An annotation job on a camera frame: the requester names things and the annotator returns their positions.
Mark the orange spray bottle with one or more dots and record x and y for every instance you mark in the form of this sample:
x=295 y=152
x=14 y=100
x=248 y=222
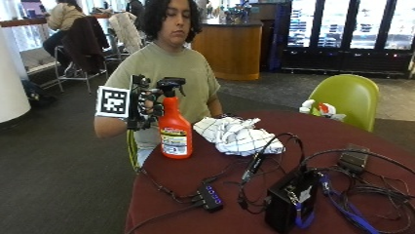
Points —
x=175 y=130

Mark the white marker cube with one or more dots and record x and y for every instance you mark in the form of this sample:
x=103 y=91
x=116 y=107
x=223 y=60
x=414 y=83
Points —
x=114 y=101

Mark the the person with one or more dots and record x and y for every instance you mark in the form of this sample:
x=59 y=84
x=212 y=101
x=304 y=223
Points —
x=168 y=68

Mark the yellow-green seat of person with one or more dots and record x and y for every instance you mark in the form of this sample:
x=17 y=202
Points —
x=132 y=149

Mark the white checked cloth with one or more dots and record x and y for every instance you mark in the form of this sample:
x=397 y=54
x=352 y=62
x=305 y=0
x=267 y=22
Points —
x=236 y=135

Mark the chair with white jacket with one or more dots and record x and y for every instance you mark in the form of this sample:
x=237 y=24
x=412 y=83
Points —
x=127 y=31

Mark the wooden round counter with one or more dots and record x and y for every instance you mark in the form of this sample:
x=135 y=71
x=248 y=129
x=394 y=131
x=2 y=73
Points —
x=229 y=48

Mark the chair with dark jacket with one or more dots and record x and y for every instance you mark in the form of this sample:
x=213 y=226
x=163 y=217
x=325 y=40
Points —
x=84 y=42

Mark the black bag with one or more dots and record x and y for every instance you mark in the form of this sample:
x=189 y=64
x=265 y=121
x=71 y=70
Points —
x=36 y=92

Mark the grey bench cushion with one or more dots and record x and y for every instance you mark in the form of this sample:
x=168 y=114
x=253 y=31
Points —
x=36 y=58

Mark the black hub with blue lights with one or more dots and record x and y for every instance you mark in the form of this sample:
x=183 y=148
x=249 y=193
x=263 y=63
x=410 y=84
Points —
x=211 y=197

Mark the white column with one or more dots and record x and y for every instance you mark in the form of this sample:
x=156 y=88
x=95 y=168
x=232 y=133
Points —
x=11 y=81

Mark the white spray bottle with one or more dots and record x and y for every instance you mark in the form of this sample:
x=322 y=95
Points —
x=326 y=109

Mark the large black box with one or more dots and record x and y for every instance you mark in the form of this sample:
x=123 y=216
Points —
x=285 y=201

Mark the green plastic chair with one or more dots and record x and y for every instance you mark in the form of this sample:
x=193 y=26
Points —
x=346 y=97

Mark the small black adapter box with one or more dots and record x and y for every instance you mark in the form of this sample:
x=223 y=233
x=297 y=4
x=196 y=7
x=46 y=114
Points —
x=354 y=158

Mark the glass door display coolers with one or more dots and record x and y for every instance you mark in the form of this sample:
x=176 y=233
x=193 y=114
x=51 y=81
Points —
x=350 y=32

